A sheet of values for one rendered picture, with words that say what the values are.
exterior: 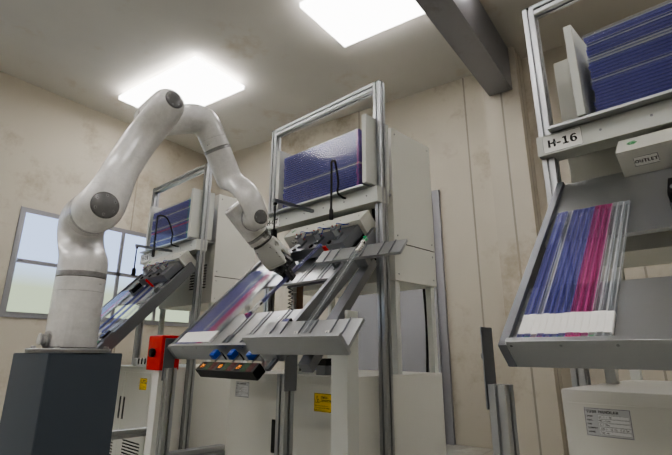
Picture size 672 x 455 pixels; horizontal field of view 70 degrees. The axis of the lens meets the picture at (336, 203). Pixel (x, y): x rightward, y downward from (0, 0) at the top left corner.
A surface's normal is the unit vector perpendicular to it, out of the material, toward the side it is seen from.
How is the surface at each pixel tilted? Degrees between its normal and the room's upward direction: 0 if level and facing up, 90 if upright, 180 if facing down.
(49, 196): 90
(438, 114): 90
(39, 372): 90
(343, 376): 90
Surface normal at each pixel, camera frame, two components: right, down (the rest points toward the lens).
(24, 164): 0.82, -0.17
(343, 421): -0.59, -0.25
